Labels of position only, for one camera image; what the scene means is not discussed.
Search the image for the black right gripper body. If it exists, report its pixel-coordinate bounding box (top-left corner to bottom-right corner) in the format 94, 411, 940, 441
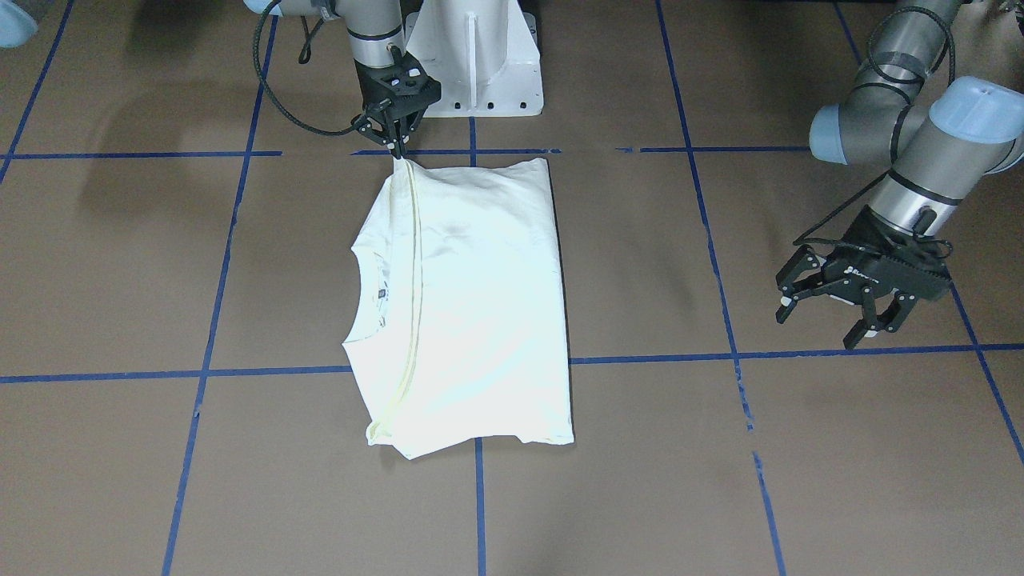
356, 54, 442, 121

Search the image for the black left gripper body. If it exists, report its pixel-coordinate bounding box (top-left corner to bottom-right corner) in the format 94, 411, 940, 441
822, 207, 952, 300

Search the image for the cream long sleeve cat shirt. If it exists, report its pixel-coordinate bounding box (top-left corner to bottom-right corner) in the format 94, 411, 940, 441
342, 159, 574, 460

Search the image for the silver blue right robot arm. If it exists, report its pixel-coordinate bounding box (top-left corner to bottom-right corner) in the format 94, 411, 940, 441
245, 1, 442, 159

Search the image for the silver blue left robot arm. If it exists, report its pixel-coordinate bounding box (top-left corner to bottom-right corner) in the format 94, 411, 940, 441
776, 1, 1022, 349

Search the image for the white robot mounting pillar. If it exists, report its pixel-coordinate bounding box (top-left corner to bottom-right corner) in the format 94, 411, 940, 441
406, 1, 545, 119

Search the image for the brown paper table cover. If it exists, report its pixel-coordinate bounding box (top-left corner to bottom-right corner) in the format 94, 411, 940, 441
1, 1, 1022, 575

